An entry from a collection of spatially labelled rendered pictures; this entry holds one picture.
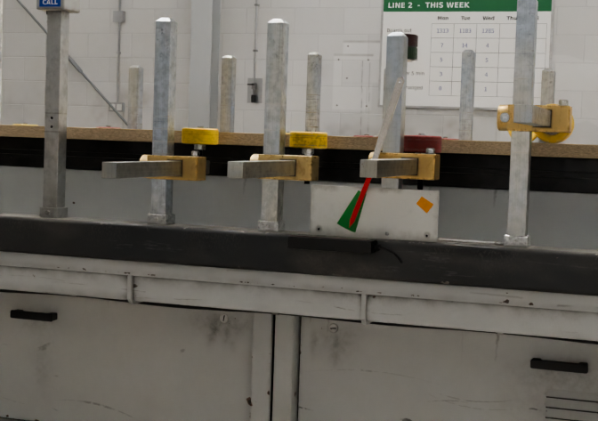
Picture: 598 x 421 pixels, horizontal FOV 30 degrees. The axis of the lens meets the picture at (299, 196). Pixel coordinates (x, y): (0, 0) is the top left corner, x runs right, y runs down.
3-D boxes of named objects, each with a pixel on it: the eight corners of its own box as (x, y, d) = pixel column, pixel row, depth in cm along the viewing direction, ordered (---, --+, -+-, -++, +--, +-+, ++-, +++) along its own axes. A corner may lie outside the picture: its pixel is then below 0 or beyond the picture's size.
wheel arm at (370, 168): (377, 182, 187) (378, 157, 187) (358, 182, 189) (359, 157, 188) (431, 177, 229) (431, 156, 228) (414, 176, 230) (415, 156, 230)
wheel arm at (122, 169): (117, 183, 205) (117, 159, 205) (100, 182, 207) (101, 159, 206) (209, 178, 247) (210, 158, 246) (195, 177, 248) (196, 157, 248)
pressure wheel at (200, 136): (222, 179, 244) (224, 126, 243) (189, 179, 240) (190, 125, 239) (207, 177, 251) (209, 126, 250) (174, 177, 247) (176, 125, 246)
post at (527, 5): (524, 249, 212) (536, -5, 209) (505, 248, 213) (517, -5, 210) (527, 247, 215) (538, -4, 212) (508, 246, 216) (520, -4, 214)
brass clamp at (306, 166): (310, 181, 223) (311, 156, 223) (246, 178, 228) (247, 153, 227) (319, 180, 229) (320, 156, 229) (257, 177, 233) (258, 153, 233)
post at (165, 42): (164, 246, 236) (171, 17, 233) (149, 245, 237) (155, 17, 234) (171, 244, 239) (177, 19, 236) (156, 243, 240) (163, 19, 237)
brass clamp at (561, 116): (569, 133, 207) (569, 105, 207) (496, 130, 211) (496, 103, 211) (571, 133, 213) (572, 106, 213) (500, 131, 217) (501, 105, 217)
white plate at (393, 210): (436, 242, 216) (439, 190, 215) (309, 234, 224) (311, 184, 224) (437, 242, 217) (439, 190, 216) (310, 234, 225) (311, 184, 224)
